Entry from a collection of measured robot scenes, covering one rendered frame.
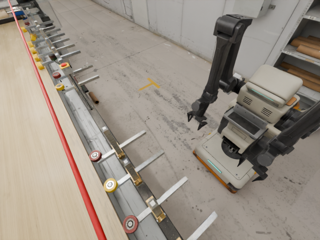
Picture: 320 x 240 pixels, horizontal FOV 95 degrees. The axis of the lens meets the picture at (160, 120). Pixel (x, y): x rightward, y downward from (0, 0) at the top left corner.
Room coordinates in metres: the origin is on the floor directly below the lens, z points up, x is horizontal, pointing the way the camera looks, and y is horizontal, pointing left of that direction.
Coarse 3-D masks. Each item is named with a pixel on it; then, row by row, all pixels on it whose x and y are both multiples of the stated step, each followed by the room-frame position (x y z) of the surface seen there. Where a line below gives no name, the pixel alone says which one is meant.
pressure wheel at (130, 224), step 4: (128, 216) 0.09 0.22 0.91; (132, 216) 0.09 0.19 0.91; (124, 220) 0.07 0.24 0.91; (128, 220) 0.07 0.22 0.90; (132, 220) 0.07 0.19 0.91; (136, 220) 0.07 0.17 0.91; (124, 224) 0.06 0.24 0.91; (128, 224) 0.05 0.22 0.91; (132, 224) 0.05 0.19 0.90; (136, 224) 0.05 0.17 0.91; (124, 228) 0.04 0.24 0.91; (128, 228) 0.04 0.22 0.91; (132, 228) 0.04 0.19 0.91; (136, 228) 0.03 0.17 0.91; (128, 232) 0.02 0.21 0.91; (132, 232) 0.02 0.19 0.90
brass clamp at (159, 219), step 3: (150, 198) 0.18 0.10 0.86; (147, 201) 0.16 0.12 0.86; (153, 213) 0.10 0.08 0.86; (162, 213) 0.09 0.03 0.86; (156, 216) 0.08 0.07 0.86; (159, 216) 0.08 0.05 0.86; (162, 216) 0.08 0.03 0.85; (165, 216) 0.08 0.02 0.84; (159, 219) 0.07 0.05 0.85; (162, 219) 0.07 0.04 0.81; (159, 222) 0.05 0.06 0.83
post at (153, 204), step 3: (153, 198) 0.12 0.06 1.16; (150, 201) 0.11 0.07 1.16; (153, 201) 0.11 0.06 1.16; (156, 201) 0.11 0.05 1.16; (150, 204) 0.10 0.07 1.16; (153, 204) 0.10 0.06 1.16; (156, 204) 0.10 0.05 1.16; (150, 207) 0.09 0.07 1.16; (153, 207) 0.09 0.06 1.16; (156, 207) 0.09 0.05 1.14; (159, 207) 0.10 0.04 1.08; (153, 210) 0.08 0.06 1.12; (156, 210) 0.09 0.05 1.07; (159, 210) 0.09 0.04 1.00; (156, 213) 0.08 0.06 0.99; (159, 213) 0.09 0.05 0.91
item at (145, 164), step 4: (160, 152) 0.48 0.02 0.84; (152, 156) 0.45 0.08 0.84; (156, 156) 0.45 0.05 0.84; (160, 156) 0.46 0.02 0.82; (148, 160) 0.42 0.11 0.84; (152, 160) 0.42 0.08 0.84; (140, 164) 0.40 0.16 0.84; (144, 164) 0.40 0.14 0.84; (148, 164) 0.40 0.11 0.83; (136, 168) 0.37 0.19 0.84; (140, 168) 0.37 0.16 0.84; (144, 168) 0.38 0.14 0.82; (124, 176) 0.33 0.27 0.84; (128, 176) 0.32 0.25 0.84; (120, 180) 0.30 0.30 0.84; (124, 180) 0.30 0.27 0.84; (120, 184) 0.28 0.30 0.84
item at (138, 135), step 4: (140, 132) 0.68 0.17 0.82; (144, 132) 0.68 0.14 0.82; (136, 136) 0.65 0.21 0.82; (140, 136) 0.66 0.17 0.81; (128, 140) 0.62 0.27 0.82; (132, 140) 0.62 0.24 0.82; (120, 144) 0.59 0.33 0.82; (124, 144) 0.58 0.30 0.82; (128, 144) 0.59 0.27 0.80; (108, 152) 0.53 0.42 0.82; (112, 152) 0.52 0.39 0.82; (104, 156) 0.50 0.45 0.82; (108, 156) 0.50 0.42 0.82; (100, 160) 0.47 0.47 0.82; (104, 160) 0.47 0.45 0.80
